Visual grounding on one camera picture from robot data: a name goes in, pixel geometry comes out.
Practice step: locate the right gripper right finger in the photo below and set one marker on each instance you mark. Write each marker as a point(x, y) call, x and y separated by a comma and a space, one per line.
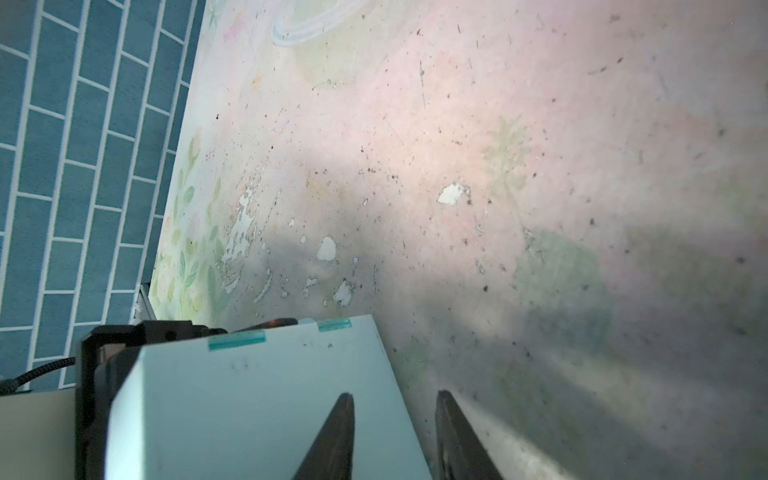
point(460, 453)

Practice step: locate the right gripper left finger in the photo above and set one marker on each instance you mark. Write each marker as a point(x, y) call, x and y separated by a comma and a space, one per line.
point(331, 454)

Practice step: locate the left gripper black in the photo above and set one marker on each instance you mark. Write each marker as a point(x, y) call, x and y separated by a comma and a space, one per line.
point(102, 372)

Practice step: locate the light blue cardboard box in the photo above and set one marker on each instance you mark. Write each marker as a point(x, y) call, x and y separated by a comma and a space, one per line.
point(320, 360)

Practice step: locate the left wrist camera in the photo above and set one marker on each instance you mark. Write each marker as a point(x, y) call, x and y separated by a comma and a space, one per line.
point(38, 435)

